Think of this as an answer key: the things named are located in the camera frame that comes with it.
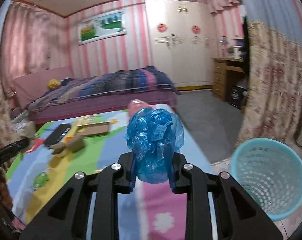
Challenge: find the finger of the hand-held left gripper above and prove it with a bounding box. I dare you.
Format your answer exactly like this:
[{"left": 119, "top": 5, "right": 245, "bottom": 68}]
[{"left": 0, "top": 139, "right": 29, "bottom": 162}]

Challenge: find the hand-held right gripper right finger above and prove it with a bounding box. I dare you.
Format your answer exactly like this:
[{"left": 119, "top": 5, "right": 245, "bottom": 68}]
[{"left": 167, "top": 152, "right": 284, "bottom": 240}]

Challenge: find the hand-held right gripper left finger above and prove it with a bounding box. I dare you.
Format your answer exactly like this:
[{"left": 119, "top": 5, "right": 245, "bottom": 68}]
[{"left": 20, "top": 152, "right": 138, "bottom": 240}]

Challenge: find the blue plastic bag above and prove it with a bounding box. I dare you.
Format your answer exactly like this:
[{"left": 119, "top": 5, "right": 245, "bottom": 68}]
[{"left": 126, "top": 107, "right": 185, "bottom": 184}]

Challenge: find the brown paper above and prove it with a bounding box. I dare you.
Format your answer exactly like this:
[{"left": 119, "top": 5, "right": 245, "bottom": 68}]
[{"left": 49, "top": 142, "right": 68, "bottom": 158}]

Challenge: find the small brown cardboard piece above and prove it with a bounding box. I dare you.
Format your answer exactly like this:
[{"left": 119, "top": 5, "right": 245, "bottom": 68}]
[{"left": 67, "top": 137, "right": 84, "bottom": 153}]

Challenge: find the orange snack packet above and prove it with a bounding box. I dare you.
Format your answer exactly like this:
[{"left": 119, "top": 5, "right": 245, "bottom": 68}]
[{"left": 66, "top": 125, "right": 79, "bottom": 140}]

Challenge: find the teal plastic basket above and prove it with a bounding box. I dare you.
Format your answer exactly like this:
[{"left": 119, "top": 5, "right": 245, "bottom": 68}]
[{"left": 230, "top": 138, "right": 302, "bottom": 222}]

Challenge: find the person's left hand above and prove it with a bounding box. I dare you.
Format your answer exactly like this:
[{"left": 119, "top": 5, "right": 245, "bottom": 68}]
[{"left": 0, "top": 180, "right": 14, "bottom": 209}]

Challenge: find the cartoon printed tablecloth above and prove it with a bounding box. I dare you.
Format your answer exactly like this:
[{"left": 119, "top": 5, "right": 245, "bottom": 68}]
[{"left": 5, "top": 104, "right": 216, "bottom": 240}]

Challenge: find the black textured case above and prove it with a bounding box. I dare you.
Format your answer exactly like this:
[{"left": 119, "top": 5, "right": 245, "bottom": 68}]
[{"left": 44, "top": 123, "right": 72, "bottom": 147}]

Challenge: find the bed with pink headboard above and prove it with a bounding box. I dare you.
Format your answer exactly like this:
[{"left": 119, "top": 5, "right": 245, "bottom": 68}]
[{"left": 12, "top": 65, "right": 181, "bottom": 125}]

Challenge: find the pink mug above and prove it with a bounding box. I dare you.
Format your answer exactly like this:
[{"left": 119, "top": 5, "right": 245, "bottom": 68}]
[{"left": 129, "top": 99, "right": 154, "bottom": 117}]

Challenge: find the plaid purple blanket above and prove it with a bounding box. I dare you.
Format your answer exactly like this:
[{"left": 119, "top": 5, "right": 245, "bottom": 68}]
[{"left": 26, "top": 65, "right": 178, "bottom": 110}]

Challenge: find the black box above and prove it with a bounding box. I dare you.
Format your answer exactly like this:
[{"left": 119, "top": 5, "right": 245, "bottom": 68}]
[{"left": 228, "top": 86, "right": 244, "bottom": 105}]

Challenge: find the wooden desk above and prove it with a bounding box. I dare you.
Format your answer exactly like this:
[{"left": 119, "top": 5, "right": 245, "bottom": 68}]
[{"left": 212, "top": 57, "right": 249, "bottom": 105}]

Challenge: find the long pink curtain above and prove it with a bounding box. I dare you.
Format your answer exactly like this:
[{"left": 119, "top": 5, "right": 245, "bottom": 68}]
[{"left": 0, "top": 1, "right": 69, "bottom": 85}]

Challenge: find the white wardrobe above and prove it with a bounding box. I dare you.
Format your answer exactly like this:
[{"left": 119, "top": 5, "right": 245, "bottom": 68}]
[{"left": 145, "top": 0, "right": 216, "bottom": 89}]

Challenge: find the desk lamp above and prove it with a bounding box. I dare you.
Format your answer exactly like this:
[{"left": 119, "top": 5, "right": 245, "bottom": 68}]
[{"left": 220, "top": 35, "right": 229, "bottom": 58}]

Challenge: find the dark hanging clothing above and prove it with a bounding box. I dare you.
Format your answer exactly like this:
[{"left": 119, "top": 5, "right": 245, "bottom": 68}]
[{"left": 241, "top": 16, "right": 251, "bottom": 77}]

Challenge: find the framed wedding picture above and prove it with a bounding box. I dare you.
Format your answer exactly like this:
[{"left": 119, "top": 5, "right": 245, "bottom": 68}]
[{"left": 77, "top": 9, "right": 127, "bottom": 46}]

